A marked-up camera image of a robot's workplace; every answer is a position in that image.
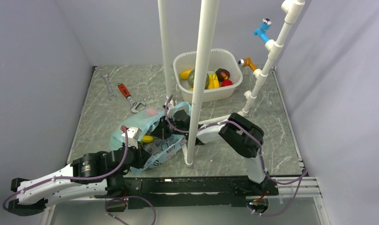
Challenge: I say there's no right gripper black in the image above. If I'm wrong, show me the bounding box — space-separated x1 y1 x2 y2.
151 115 188 139

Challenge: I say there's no light blue plastic bag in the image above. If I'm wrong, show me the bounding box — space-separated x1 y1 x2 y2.
109 102 192 175

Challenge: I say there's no green netted fake melon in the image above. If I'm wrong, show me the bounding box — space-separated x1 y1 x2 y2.
187 69 209 89

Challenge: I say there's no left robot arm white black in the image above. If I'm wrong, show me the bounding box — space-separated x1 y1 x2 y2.
2 146 151 217

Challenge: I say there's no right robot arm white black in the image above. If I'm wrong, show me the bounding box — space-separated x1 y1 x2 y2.
150 110 267 195

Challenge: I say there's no red fake apple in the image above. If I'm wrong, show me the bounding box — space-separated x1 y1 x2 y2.
220 79 233 87

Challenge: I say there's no dark brown fake fruit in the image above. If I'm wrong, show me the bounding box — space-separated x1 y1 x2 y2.
216 68 230 82

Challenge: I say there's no white plastic basket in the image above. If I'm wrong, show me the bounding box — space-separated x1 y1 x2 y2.
173 49 243 103

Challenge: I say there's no silver open-end wrench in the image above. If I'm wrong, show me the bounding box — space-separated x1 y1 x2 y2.
102 73 117 100

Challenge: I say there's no orange toy faucet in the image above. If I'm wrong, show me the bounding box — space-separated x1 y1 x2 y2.
238 57 258 72

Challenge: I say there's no blue toy faucet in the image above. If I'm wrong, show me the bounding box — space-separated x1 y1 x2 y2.
253 18 272 43

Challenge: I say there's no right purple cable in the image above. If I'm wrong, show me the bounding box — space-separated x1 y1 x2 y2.
163 95 308 218

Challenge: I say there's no purple cable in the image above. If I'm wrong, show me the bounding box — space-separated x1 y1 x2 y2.
163 95 308 218
2 125 157 225

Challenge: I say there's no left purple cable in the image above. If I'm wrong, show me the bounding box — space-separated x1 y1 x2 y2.
2 125 157 225

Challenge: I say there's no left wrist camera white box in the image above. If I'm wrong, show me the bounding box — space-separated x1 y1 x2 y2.
120 125 141 149

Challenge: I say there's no red handled adjustable wrench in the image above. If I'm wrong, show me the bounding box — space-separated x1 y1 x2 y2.
117 82 146 113

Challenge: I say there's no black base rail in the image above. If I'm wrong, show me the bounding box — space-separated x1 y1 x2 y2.
105 176 279 210

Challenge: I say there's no white PVC pipe frame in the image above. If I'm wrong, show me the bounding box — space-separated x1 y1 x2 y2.
157 0 306 167

